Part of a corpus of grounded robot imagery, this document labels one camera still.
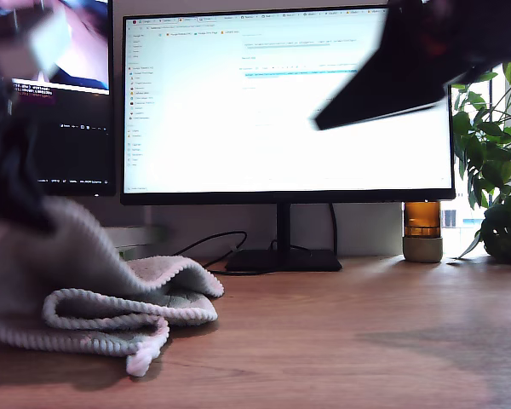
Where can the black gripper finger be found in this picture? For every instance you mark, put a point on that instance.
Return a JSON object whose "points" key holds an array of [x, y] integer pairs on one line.
{"points": [[17, 183], [387, 76]]}

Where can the white and mint tea towel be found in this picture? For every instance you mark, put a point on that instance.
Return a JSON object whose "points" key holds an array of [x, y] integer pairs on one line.
{"points": [[68, 255]]}

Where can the black monitor with dark screen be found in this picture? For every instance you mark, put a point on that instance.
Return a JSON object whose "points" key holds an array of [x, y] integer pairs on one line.
{"points": [[76, 149]]}

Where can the long white box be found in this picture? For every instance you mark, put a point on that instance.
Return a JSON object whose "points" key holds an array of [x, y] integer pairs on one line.
{"points": [[140, 234]]}

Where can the green and white box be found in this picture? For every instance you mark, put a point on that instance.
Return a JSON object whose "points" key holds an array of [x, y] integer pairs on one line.
{"points": [[132, 252]]}

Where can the green leafy potted plant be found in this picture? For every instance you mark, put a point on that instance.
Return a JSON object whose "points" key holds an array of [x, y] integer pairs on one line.
{"points": [[494, 170]]}

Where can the amber glass jar grey base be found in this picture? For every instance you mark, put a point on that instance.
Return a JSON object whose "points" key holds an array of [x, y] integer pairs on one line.
{"points": [[423, 217]]}

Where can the large black monitor on stand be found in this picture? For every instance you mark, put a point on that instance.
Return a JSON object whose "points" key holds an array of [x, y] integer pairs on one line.
{"points": [[238, 128]]}

